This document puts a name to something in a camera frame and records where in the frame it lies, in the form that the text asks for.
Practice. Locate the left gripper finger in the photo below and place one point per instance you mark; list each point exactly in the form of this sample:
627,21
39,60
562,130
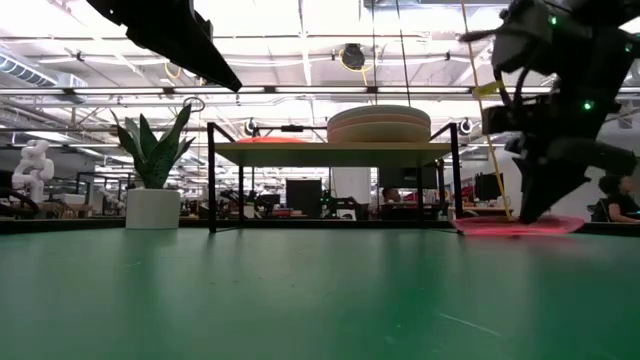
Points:
170,35

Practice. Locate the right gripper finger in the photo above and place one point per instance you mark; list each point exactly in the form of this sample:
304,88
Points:
542,185

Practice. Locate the translucent magenta plate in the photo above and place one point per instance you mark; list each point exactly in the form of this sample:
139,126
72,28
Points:
500,227

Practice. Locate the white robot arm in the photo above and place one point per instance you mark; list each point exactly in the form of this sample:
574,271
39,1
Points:
32,170

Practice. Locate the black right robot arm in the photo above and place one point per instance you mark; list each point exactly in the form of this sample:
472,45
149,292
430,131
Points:
590,45

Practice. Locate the black monitor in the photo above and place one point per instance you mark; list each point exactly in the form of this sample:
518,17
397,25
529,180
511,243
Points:
303,195
407,176
489,186

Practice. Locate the person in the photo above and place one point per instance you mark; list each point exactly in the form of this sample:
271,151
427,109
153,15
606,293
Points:
391,194
620,200

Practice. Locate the small black ceiling reel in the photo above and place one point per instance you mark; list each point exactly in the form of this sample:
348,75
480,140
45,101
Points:
465,126
250,127

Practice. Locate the yellow tape tag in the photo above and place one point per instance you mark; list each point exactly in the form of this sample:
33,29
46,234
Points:
487,90

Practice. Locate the green snake plant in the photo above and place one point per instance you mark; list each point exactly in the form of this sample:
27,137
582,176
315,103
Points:
155,150

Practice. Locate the white plant pot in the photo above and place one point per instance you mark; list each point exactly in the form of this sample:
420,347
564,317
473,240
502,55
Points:
152,207

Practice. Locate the wooden shelf with black frame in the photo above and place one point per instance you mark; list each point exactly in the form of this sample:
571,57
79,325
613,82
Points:
330,154

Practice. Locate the black aluminium table frame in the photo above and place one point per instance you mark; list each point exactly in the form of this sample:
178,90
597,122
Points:
300,223

